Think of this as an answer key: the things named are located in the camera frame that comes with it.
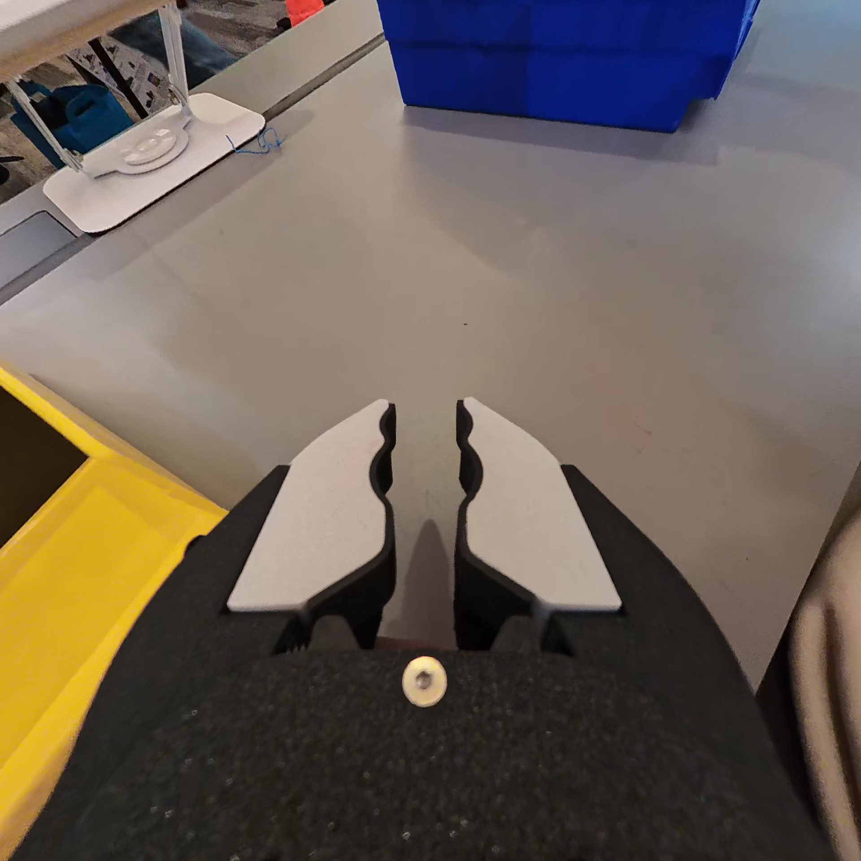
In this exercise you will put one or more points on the yellow plastic bin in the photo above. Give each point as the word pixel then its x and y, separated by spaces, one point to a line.
pixel 81 571

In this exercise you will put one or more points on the beige trousers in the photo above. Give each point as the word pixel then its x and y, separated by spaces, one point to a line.
pixel 830 671

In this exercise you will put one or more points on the blue thread scrap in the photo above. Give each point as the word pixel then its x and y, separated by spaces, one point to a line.
pixel 255 144

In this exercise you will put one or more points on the blue plastic bin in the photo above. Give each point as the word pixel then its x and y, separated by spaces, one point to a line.
pixel 93 120
pixel 538 67

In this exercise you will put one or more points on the white printed paper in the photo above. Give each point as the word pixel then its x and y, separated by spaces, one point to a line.
pixel 135 67

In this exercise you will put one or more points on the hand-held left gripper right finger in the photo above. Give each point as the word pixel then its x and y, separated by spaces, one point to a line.
pixel 538 530

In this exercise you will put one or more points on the orange striped traffic cone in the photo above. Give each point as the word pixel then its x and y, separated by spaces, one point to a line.
pixel 302 10

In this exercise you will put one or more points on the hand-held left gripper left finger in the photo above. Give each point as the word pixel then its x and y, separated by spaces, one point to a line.
pixel 322 530

